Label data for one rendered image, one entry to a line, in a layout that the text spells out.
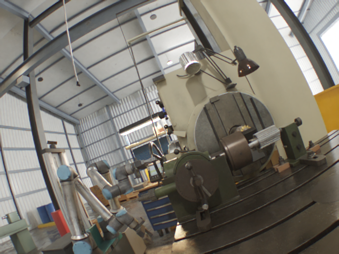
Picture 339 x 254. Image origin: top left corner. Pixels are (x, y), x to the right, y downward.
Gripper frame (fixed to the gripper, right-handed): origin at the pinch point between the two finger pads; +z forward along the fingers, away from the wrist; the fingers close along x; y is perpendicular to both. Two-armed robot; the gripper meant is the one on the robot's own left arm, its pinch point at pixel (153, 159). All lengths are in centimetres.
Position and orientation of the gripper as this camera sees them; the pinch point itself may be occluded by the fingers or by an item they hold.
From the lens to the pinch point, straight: 142.3
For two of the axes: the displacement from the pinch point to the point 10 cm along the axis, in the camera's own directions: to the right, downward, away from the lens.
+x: 2.1, 3.2, 9.2
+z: 9.2, -3.8, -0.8
